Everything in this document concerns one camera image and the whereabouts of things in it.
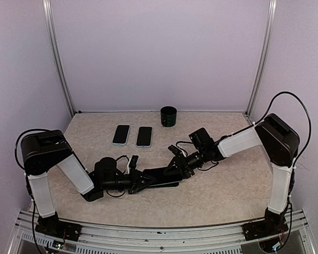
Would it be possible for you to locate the black phone case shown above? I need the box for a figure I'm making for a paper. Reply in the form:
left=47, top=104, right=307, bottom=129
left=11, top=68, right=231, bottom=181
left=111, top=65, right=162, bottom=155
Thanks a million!
left=143, top=167, right=182, bottom=184

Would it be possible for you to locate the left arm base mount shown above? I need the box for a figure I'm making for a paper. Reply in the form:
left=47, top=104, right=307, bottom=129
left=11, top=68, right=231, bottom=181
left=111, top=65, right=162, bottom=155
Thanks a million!
left=35, top=217, right=82, bottom=242

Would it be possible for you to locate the lavender phone case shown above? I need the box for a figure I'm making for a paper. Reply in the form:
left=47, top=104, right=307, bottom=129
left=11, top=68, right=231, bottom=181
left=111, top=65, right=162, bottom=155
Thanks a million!
left=135, top=126, right=153, bottom=148

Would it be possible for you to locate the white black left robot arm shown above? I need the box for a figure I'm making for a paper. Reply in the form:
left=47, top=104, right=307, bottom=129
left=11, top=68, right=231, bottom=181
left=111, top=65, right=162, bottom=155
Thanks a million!
left=14, top=129, right=156, bottom=235

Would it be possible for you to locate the front aluminium rail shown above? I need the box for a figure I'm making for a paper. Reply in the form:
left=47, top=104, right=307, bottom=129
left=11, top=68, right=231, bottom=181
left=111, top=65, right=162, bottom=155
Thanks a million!
left=14, top=211, right=315, bottom=254

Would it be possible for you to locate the black phone green edge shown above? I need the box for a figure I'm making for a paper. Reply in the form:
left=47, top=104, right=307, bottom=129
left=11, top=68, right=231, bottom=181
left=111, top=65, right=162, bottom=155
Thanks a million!
left=149, top=182, right=179, bottom=188

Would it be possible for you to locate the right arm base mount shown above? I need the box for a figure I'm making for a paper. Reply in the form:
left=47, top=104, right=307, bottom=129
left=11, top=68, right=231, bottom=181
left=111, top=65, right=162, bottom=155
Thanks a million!
left=242, top=220, right=289, bottom=241

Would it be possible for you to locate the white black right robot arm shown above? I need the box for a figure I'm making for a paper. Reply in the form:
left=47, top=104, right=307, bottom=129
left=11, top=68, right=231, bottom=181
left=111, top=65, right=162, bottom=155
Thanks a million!
left=163, top=112, right=304, bottom=235

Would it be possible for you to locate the black phone dark edge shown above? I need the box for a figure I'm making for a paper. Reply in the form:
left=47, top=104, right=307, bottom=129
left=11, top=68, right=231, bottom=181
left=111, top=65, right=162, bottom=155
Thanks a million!
left=136, top=126, right=153, bottom=146

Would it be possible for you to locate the left aluminium frame post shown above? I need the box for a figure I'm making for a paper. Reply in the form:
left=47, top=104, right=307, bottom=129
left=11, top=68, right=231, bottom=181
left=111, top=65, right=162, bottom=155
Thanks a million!
left=42, top=0, right=76, bottom=117

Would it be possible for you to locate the aluminium frame post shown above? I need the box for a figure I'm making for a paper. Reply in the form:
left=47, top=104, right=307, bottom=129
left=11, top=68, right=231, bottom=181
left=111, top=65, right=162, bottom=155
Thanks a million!
left=245, top=0, right=278, bottom=117
left=42, top=0, right=76, bottom=117

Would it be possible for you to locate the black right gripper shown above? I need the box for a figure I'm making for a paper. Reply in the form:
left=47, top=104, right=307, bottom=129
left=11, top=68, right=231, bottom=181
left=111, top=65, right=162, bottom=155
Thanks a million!
left=163, top=147, right=207, bottom=178

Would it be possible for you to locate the right aluminium frame post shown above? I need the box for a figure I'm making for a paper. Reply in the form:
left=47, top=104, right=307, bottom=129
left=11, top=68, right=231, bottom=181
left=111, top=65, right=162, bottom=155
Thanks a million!
left=245, top=0, right=278, bottom=117

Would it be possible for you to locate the light blue phone case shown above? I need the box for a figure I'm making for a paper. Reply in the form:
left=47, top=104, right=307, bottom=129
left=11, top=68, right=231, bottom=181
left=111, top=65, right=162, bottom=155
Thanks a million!
left=111, top=124, right=131, bottom=147

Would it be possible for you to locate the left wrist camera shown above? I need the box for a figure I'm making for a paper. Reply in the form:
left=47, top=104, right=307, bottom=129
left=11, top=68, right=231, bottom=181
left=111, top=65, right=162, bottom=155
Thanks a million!
left=128, top=155, right=139, bottom=173

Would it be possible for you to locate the black phone white back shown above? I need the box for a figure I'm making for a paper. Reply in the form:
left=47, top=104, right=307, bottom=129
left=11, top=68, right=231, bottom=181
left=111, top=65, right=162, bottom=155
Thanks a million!
left=112, top=125, right=130, bottom=145

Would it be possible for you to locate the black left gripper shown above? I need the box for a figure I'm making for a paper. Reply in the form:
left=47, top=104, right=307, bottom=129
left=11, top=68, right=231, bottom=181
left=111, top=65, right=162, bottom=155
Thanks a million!
left=102, top=168, right=157, bottom=194

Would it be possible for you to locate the dark green cup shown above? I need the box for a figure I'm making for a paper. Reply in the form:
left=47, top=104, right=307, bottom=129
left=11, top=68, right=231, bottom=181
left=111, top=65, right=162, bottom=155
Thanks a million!
left=160, top=106, right=177, bottom=128

